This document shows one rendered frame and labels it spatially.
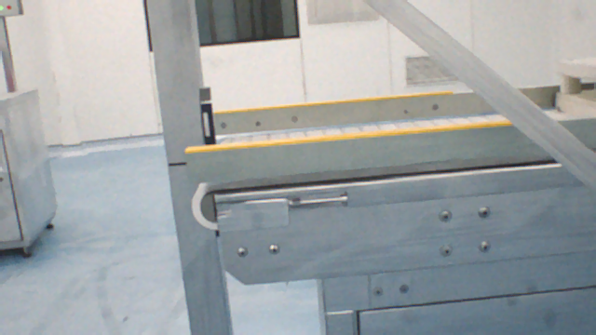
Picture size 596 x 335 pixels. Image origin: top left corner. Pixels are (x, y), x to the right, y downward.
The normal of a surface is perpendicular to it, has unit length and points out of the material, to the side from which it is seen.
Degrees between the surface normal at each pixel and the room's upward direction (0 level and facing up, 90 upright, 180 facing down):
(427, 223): 90
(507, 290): 90
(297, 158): 90
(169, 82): 90
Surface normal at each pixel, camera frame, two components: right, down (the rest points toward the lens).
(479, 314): 0.03, 0.22
